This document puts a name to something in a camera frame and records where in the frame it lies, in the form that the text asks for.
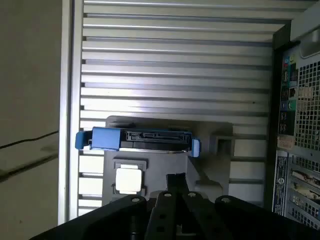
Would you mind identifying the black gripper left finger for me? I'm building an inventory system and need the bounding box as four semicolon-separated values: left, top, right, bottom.
29;172;178;240

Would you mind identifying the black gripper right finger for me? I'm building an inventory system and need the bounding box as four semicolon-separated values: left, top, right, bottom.
177;172;320;240

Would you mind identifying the hard disk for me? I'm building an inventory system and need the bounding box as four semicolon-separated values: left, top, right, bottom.
75;126;202;158

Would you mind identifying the silver CPU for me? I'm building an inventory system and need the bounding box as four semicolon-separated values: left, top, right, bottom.
115;164;144;195

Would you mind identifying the grey plastic parts rack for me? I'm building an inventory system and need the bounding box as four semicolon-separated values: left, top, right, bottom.
101;114;236;208

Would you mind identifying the open black PC case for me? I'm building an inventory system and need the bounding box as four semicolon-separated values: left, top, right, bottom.
263;0;320;230

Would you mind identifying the black floor cable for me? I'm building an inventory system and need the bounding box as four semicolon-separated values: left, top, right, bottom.
0;129;60;150

